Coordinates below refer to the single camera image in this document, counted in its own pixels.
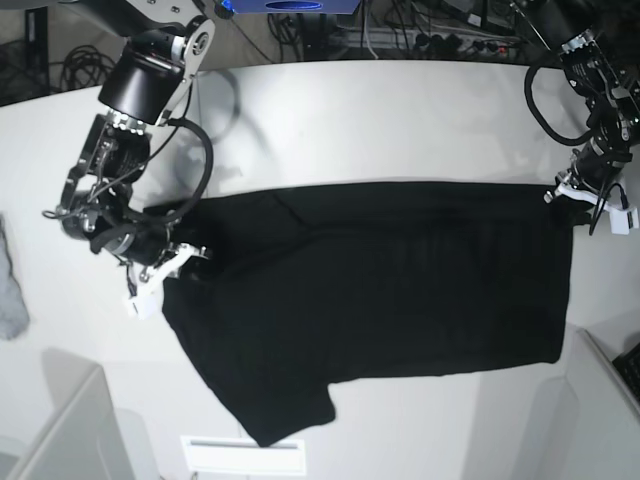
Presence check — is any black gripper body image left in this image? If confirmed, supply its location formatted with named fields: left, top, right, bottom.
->
left=90, top=223, right=169, bottom=266

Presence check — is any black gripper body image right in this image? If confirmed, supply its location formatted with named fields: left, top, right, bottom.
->
left=571, top=144, right=631, bottom=193

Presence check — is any black T-shirt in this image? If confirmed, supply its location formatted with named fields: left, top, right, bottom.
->
left=162, top=182, right=575, bottom=447

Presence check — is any black robot arm image left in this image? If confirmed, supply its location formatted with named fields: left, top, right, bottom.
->
left=44, top=1, right=215, bottom=284

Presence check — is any grey cloth at left edge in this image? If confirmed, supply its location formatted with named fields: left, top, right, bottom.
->
left=0, top=216, right=30, bottom=341

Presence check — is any black keyboard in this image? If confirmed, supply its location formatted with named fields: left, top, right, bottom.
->
left=612, top=344, right=640, bottom=402

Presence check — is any white partition panel left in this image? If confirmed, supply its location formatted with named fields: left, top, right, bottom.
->
left=1, top=348, right=161, bottom=479

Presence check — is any white partition panel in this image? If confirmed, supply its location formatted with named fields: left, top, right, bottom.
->
left=511, top=330, right=639, bottom=480
left=1, top=348, right=161, bottom=479

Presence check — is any white partition panel right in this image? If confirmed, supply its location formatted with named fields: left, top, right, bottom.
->
left=511, top=330, right=639, bottom=480

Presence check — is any blue box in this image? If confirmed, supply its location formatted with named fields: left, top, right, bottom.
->
left=223, top=0, right=360, bottom=15

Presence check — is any coiled black cable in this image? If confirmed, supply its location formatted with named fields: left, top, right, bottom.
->
left=59, top=44, right=124, bottom=91

